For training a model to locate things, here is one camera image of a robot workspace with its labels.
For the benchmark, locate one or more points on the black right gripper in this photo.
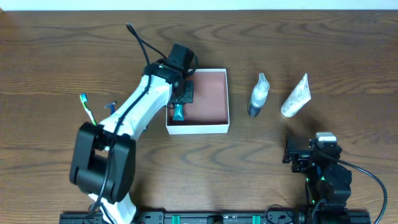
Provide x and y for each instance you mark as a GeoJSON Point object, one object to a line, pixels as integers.
{"type": "Point", "coordinates": [289, 150]}

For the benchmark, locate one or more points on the white cosmetic tube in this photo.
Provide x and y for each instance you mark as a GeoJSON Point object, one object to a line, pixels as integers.
{"type": "Point", "coordinates": [297, 99]}

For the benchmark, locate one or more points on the black mounting rail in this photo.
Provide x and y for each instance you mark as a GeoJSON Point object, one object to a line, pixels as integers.
{"type": "Point", "coordinates": [277, 216]}

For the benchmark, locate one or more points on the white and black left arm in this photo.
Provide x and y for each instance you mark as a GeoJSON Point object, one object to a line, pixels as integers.
{"type": "Point", "coordinates": [104, 157]}

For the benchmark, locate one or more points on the white box with pink interior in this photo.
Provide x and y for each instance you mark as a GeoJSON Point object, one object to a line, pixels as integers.
{"type": "Point", "coordinates": [209, 111]}

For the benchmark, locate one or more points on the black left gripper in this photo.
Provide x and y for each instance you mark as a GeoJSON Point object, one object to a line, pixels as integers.
{"type": "Point", "coordinates": [188, 92]}

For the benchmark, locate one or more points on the clear spray bottle dark liquid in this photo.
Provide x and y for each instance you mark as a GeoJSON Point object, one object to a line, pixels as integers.
{"type": "Point", "coordinates": [258, 96]}

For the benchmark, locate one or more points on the green and white toothbrush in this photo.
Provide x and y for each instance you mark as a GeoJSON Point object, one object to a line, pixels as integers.
{"type": "Point", "coordinates": [84, 100]}

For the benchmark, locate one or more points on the blue disposable razor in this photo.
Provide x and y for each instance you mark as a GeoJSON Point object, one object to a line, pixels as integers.
{"type": "Point", "coordinates": [111, 106]}

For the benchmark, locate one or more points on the red and teal toothpaste tube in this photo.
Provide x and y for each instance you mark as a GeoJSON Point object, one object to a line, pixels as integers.
{"type": "Point", "coordinates": [178, 113]}

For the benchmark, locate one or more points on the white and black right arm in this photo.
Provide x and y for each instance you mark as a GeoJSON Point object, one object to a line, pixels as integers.
{"type": "Point", "coordinates": [327, 182]}

